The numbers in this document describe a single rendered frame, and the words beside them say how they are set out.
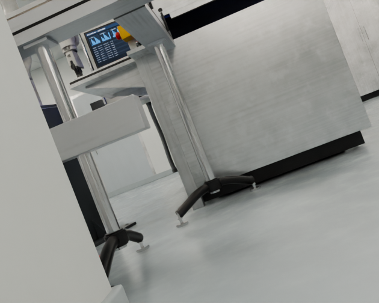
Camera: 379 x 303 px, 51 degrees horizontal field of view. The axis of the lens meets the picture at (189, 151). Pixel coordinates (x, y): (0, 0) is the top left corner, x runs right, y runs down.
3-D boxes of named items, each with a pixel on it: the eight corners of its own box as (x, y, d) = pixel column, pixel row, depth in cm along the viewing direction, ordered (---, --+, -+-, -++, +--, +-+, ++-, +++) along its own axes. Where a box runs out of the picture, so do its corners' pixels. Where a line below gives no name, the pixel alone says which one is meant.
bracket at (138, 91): (165, 94, 275) (158, 76, 275) (164, 93, 272) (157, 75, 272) (121, 112, 279) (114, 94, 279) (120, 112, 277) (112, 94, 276)
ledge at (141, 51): (158, 49, 210) (157, 46, 210) (153, 44, 197) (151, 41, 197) (134, 60, 212) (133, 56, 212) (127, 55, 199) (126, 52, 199)
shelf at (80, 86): (171, 73, 282) (170, 71, 282) (148, 55, 213) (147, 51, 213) (110, 98, 289) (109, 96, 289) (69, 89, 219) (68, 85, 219)
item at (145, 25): (151, 56, 211) (141, 29, 211) (178, 45, 209) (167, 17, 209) (109, 21, 143) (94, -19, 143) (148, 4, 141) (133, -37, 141)
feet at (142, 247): (153, 244, 164) (141, 212, 164) (116, 293, 114) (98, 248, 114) (136, 250, 165) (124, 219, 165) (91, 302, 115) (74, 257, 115)
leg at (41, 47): (135, 240, 143) (58, 41, 143) (128, 247, 134) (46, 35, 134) (112, 248, 145) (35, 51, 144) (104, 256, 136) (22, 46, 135)
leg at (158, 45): (224, 187, 195) (167, 41, 195) (224, 190, 186) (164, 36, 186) (207, 193, 196) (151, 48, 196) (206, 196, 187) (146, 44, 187)
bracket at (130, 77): (148, 85, 225) (140, 64, 225) (147, 85, 222) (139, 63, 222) (95, 108, 230) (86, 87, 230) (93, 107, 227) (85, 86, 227)
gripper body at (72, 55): (72, 46, 224) (79, 65, 224) (79, 50, 234) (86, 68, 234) (60, 52, 225) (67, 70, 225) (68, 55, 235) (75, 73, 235)
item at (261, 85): (308, 136, 404) (276, 55, 403) (378, 142, 199) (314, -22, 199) (215, 171, 417) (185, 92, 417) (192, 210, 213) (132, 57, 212)
